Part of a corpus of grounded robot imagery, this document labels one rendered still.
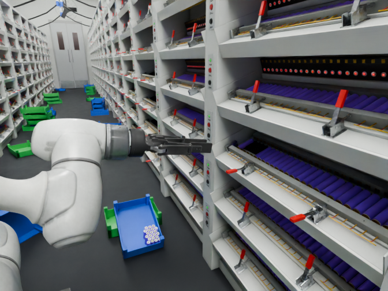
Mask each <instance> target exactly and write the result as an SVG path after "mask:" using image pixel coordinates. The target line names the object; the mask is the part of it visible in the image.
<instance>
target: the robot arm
mask: <svg viewBox="0 0 388 291"><path fill-rule="evenodd" d="M211 149H212V143H207V140H206V139H190V138H185V136H182V138H181V137H180V136H168V135H155V134H151V133H149V134H148V136H146V135H145V132H144V130H142V129H131V128H130V129H128V127H127V126H126V125H112V124H101V123H98V122H95V121H91V120H83V119H74V118H62V119H52V120H45V121H40V122H38V124H37V125H36V126H35V128H34V130H33V133H32V138H31V150H32V153H33V154H35V155H36V156H37V157H39V158H41V159H43V160H45V161H51V170H50V171H42V172H41V173H39V174H38V175H36V176H35V177H32V178H29V179H26V180H13V179H9V178H5V177H1V176H0V210H3V211H9V212H15V213H19V214H22V215H24V216H26V217H27V218H28V219H29V220H30V221H31V223H32V224H38V225H40V226H41V227H43V236H44V238H45V239H46V241H47V242H48V243H49V244H50V245H52V246H54V247H55V248H58V249H62V248H69V247H73V246H76V245H80V244H82V243H85V242H87V241H88V240H89V239H90V237H91V236H92V234H93V233H94V232H95V230H96V228H97V226H98V223H99V218H100V212H101V207H102V179H101V175H100V166H101V161H102V159H106V160H109V159H126V158H127V156H128V157H142V156H143V155H144V152H145V151H150V152H154V153H156V152H158V154H157V155H159V156H162V155H191V152H195V153H211ZM20 267H21V251H20V243H19V240H18V236H17V234H16V232H15V231H14V230H13V228H12V227H10V226H9V225H8V224H6V223H4V222H2V221H0V291H23V289H22V286H21V279H20Z"/></svg>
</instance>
